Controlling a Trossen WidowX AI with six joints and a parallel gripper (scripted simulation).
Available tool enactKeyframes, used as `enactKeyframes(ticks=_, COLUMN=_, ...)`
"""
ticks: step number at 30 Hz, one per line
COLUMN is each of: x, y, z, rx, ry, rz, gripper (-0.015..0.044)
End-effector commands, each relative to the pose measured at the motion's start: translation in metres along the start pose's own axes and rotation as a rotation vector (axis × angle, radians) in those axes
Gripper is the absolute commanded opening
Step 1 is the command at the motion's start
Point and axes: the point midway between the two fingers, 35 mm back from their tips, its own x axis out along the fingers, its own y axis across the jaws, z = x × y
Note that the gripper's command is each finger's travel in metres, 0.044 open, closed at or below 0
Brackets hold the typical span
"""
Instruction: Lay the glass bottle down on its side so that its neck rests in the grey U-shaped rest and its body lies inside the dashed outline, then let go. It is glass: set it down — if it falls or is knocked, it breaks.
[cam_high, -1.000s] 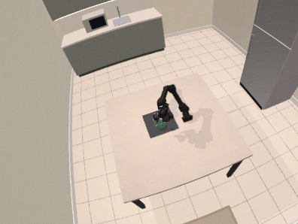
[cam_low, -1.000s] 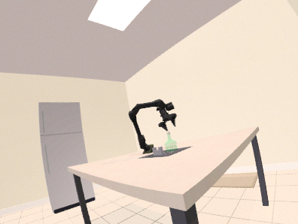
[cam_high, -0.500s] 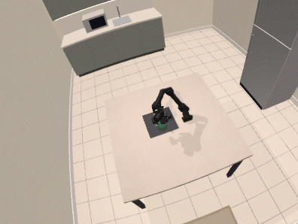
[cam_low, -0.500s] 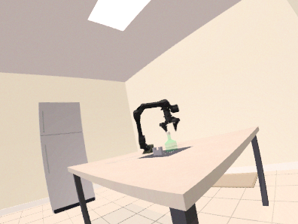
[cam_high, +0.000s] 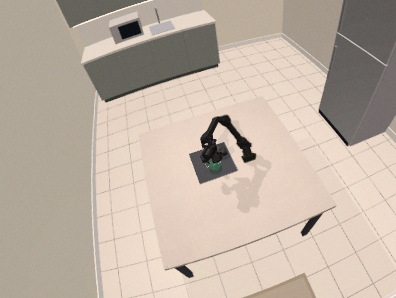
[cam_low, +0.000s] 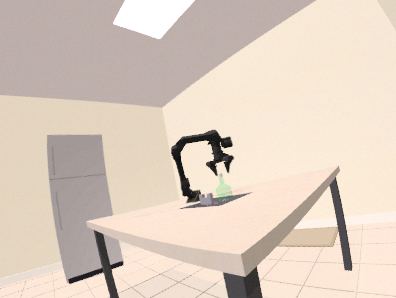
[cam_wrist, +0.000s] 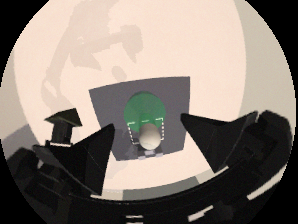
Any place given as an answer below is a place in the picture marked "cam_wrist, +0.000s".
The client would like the green glass bottle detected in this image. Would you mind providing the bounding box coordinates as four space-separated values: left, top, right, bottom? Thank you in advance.
124 91 165 149

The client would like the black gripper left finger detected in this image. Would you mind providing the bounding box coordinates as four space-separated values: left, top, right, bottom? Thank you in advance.
32 124 114 196

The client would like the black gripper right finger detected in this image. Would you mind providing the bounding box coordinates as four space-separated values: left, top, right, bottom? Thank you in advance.
180 111 259 173

